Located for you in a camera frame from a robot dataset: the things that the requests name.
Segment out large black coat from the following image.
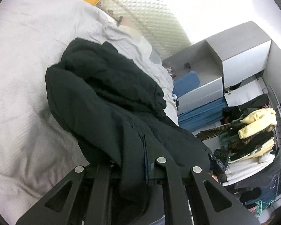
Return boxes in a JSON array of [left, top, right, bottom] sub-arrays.
[[46, 38, 211, 224]]

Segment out stack of folded clothes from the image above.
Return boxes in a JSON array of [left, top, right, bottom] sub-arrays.
[[222, 137, 275, 186]]

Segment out blue curtain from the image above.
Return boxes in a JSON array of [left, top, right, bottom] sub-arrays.
[[178, 97, 228, 132]]

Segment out yellow hoodie on shelf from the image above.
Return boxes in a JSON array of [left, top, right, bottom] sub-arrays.
[[238, 108, 277, 139]]

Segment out small items on bedside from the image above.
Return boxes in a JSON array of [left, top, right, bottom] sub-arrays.
[[166, 66, 177, 79]]

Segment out cream quilted headboard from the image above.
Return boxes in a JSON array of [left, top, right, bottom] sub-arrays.
[[96, 0, 191, 59]]

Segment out beige pillow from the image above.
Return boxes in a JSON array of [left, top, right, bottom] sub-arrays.
[[118, 16, 162, 65]]

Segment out grey bed sheet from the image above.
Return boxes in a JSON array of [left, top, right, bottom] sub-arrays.
[[0, 0, 178, 224]]

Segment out white wall cabinet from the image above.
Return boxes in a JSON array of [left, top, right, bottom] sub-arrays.
[[163, 21, 272, 114]]

